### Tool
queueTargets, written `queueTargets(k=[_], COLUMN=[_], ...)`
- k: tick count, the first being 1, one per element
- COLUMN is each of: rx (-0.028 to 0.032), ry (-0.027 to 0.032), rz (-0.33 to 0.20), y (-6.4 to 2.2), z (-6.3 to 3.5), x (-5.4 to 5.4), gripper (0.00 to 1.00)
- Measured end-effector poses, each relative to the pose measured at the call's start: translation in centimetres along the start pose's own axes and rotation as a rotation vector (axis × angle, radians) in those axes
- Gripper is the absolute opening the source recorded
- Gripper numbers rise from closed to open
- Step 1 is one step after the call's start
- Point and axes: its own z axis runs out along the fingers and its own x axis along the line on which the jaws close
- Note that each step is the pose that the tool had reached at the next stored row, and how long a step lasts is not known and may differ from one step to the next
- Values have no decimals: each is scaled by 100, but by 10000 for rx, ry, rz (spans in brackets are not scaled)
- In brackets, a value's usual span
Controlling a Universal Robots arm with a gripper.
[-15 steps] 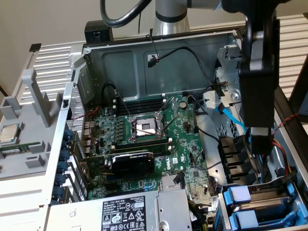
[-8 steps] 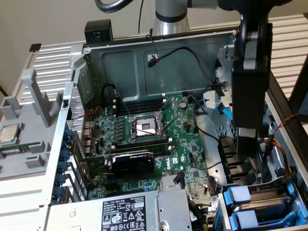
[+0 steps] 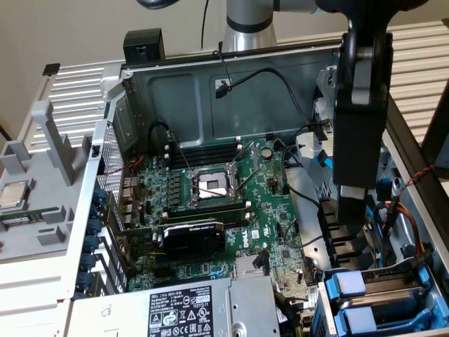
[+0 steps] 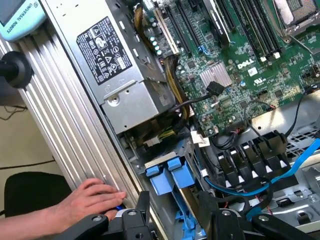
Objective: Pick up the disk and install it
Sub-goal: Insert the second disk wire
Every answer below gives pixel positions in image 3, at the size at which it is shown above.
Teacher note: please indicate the hard drive in blue caddy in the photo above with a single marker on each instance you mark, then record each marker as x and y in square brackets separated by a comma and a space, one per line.
[437, 288]

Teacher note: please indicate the green RAM stick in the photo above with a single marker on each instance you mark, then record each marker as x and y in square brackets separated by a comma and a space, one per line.
[21, 219]

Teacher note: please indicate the black block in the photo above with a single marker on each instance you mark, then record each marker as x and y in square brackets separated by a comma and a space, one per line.
[144, 45]

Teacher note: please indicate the grey parts rack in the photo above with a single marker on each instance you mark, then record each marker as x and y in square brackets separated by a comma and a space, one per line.
[45, 210]

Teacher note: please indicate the open grey PC case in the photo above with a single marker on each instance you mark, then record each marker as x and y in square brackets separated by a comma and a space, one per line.
[175, 105]

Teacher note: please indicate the grey power supply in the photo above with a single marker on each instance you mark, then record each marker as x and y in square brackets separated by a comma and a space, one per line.
[122, 316]

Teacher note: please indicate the black graphics card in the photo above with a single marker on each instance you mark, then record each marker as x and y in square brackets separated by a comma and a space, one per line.
[193, 240]

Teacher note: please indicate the green motherboard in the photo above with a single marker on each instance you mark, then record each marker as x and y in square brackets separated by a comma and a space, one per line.
[266, 210]

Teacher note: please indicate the CPU with silver lid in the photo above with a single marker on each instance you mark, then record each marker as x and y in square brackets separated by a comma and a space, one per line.
[12, 196]

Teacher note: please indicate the silver socket cover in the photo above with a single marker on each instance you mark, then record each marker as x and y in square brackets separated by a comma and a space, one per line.
[255, 154]

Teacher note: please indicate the black RAM slot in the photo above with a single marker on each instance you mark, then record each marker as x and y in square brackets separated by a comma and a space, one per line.
[210, 151]
[207, 208]
[235, 221]
[210, 159]

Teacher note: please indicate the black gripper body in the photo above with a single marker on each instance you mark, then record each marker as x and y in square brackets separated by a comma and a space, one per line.
[372, 14]

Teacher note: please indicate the coin battery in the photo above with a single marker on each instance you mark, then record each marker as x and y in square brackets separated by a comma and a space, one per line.
[267, 152]

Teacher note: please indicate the CPU socket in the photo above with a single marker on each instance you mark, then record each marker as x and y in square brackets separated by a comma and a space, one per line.
[210, 179]

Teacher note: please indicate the thin metal locking lever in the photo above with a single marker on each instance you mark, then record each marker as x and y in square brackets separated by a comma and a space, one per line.
[180, 154]
[210, 192]

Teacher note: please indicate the silver heat sink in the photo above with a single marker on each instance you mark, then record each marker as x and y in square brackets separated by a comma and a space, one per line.
[245, 268]

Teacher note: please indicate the dark brown panel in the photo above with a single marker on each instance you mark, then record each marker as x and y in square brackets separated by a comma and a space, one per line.
[438, 119]

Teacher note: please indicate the blue slot latch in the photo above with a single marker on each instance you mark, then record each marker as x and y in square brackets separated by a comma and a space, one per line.
[94, 210]
[87, 262]
[94, 226]
[100, 196]
[84, 280]
[91, 243]

